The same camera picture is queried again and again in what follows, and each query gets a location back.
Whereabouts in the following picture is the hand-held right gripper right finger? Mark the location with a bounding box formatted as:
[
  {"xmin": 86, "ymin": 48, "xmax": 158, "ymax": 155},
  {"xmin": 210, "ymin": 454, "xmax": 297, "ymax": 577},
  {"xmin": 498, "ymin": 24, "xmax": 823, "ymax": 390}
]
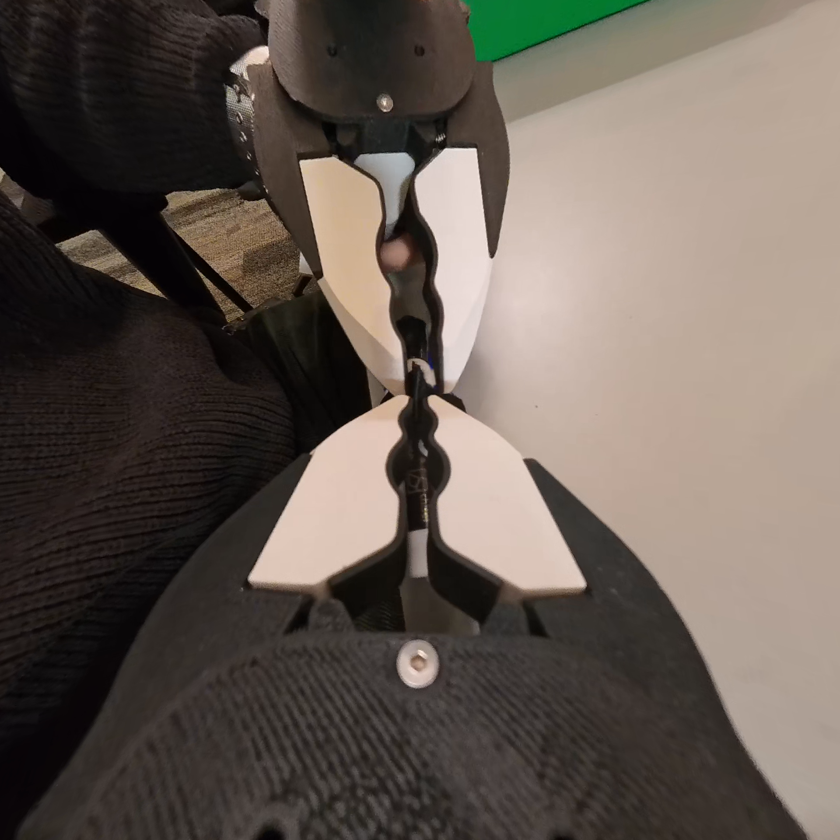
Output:
[{"xmin": 427, "ymin": 394, "xmax": 588, "ymax": 621}]

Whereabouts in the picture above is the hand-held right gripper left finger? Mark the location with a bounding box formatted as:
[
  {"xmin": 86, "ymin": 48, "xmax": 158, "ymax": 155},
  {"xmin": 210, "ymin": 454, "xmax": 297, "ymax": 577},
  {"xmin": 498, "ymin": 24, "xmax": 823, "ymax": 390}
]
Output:
[{"xmin": 247, "ymin": 395, "xmax": 416, "ymax": 599}]

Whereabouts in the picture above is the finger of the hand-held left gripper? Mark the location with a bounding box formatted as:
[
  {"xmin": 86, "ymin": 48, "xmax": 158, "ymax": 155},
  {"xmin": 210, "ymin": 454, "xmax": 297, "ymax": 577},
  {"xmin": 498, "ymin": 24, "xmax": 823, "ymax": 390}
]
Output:
[
  {"xmin": 298, "ymin": 154, "xmax": 413, "ymax": 396},
  {"xmin": 408, "ymin": 146, "xmax": 494, "ymax": 393}
]

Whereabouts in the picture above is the black dry-erase marker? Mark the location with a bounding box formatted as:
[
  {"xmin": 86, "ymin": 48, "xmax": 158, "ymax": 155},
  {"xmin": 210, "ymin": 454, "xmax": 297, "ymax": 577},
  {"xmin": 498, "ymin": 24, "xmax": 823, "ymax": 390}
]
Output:
[{"xmin": 400, "ymin": 315, "xmax": 437, "ymax": 583}]

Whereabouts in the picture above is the green storage bin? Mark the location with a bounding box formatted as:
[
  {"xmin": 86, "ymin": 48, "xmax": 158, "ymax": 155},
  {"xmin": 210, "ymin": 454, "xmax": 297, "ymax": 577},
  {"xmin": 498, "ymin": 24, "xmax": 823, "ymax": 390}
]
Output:
[{"xmin": 462, "ymin": 0, "xmax": 657, "ymax": 65}]

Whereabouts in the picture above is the person's left forearm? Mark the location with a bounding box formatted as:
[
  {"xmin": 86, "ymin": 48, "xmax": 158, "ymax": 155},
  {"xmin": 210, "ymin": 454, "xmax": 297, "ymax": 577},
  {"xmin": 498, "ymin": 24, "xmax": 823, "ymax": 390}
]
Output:
[{"xmin": 0, "ymin": 0, "xmax": 277, "ymax": 198}]

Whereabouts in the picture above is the person's left hand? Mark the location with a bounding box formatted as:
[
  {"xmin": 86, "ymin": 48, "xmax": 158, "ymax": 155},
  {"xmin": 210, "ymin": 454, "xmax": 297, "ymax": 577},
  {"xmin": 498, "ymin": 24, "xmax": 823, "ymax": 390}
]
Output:
[{"xmin": 381, "ymin": 234, "xmax": 422, "ymax": 272}]

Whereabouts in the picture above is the grey mesh watch band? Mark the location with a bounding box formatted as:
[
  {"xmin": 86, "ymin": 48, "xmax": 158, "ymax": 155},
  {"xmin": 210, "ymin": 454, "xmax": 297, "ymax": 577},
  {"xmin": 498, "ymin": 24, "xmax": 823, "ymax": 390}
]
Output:
[{"xmin": 223, "ymin": 82, "xmax": 265, "ymax": 194}]

